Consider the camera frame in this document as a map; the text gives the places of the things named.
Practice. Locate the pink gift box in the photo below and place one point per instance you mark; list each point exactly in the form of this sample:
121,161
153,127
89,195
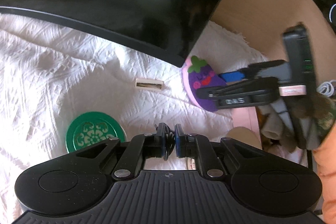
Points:
246,127

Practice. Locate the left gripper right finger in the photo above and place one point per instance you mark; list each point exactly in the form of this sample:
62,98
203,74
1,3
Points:
199,148

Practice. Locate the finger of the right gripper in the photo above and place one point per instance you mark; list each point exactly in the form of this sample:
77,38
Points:
276,68
243,94

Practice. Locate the purple eggplant felt plush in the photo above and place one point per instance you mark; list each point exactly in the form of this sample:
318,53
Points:
196,74

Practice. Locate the black cord charm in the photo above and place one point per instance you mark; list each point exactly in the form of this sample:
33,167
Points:
169,142

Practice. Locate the white usb adapter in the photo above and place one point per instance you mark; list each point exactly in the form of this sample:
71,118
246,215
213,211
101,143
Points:
149,84

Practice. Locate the white textured blanket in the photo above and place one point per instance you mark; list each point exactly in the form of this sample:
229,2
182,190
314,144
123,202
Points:
51,74

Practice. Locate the green round tin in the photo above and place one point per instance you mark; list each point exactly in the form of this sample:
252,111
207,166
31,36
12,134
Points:
91,128

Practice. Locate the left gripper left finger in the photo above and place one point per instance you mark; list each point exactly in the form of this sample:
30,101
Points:
140,148

